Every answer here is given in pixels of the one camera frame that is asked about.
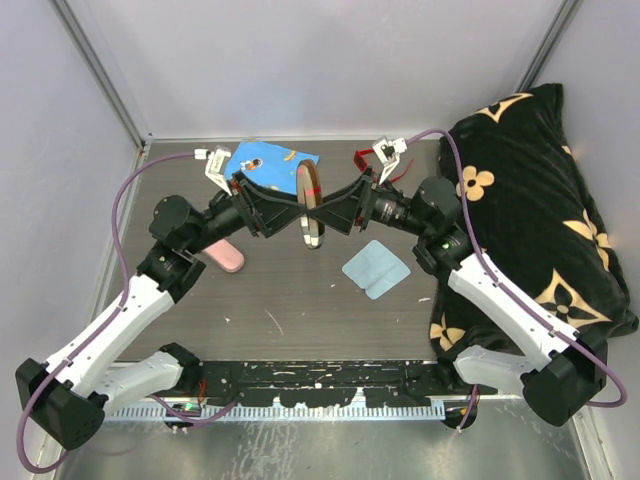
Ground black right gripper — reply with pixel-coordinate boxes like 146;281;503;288
308;165;431;238

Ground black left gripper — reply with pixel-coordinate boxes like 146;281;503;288
185;171;308;255

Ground red sunglasses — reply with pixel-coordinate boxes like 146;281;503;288
353;148;414;184

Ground brown striped glasses case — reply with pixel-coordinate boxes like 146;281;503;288
296;159;325;250

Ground pink glasses case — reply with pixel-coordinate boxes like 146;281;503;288
202;239;245;273

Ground light blue cloth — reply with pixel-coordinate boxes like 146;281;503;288
342;240;411;300

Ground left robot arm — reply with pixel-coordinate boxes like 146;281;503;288
16;173;306;450

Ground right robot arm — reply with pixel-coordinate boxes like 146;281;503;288
296;170;608;426

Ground blue cartoon print cloth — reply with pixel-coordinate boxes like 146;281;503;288
225;141;319;194

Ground black floral plush pillow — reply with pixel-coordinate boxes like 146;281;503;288
438;83;639;338

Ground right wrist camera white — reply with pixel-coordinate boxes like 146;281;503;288
372;136;407;184

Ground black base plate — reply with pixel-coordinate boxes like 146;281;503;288
149;358;499;409

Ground aluminium front rail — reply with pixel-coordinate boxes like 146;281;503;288
99;362;594;423

